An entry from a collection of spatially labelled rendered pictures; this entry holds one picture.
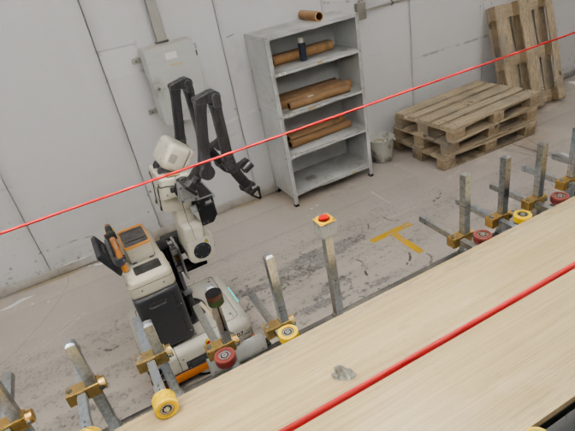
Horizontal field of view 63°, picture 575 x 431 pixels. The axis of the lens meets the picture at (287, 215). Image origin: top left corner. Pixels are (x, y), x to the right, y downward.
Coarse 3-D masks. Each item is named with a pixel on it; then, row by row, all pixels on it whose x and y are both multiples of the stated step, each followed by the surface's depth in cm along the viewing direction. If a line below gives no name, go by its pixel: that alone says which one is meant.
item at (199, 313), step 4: (196, 304) 213; (196, 308) 211; (200, 308) 210; (196, 312) 208; (200, 312) 208; (200, 316) 205; (204, 316) 205; (200, 320) 203; (204, 320) 203; (204, 324) 200; (208, 324) 200; (204, 328) 200; (208, 328) 198; (212, 328) 197; (208, 332) 196; (212, 332) 196; (208, 336) 194; (212, 336) 193; (216, 336) 193; (212, 340) 191; (228, 368) 178; (232, 368) 179
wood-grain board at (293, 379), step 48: (528, 240) 205; (432, 288) 189; (480, 288) 185; (336, 336) 176; (384, 336) 172; (432, 336) 168; (480, 336) 164; (528, 336) 161; (240, 384) 165; (288, 384) 161; (336, 384) 158; (384, 384) 154; (432, 384) 151; (480, 384) 148; (528, 384) 145
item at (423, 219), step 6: (420, 216) 250; (426, 216) 249; (426, 222) 247; (432, 222) 243; (432, 228) 244; (438, 228) 239; (444, 228) 237; (444, 234) 236; (450, 234) 232; (462, 240) 226; (468, 240) 225; (468, 246) 223; (474, 246) 221
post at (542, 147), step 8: (544, 144) 230; (536, 152) 235; (544, 152) 232; (536, 160) 236; (544, 160) 234; (536, 168) 238; (544, 168) 237; (536, 176) 240; (544, 176) 239; (536, 184) 242; (536, 192) 244
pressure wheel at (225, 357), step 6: (222, 348) 180; (228, 348) 179; (216, 354) 178; (222, 354) 177; (228, 354) 177; (234, 354) 177; (216, 360) 175; (222, 360) 175; (228, 360) 174; (234, 360) 176; (222, 366) 175; (228, 366) 175
